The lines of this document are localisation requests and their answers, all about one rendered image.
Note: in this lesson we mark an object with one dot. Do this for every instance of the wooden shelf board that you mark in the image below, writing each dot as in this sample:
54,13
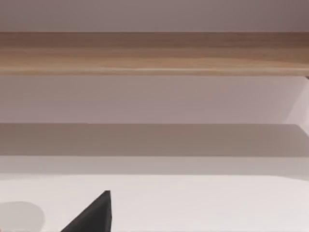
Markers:
154,52

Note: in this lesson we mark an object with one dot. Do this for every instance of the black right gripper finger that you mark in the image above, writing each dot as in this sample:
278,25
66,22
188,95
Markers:
97,215

